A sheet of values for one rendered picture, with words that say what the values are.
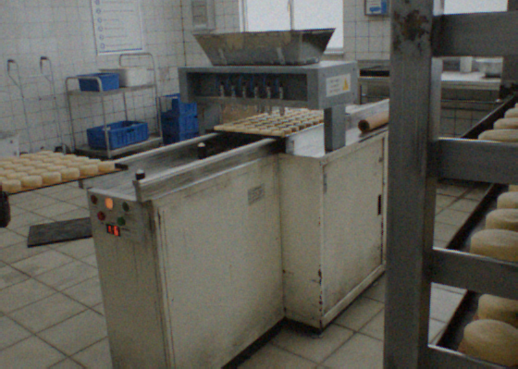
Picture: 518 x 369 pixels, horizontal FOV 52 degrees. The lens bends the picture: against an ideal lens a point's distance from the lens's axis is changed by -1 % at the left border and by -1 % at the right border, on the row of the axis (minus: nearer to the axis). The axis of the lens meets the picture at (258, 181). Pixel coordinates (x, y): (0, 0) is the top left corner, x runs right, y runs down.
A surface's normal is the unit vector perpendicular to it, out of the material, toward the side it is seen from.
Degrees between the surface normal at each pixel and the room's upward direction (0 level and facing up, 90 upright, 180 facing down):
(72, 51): 90
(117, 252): 90
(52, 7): 90
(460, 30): 90
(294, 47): 115
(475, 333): 0
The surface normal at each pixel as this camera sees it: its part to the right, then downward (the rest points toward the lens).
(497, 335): -0.04, -0.96
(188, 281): 0.81, 0.13
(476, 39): -0.55, 0.25
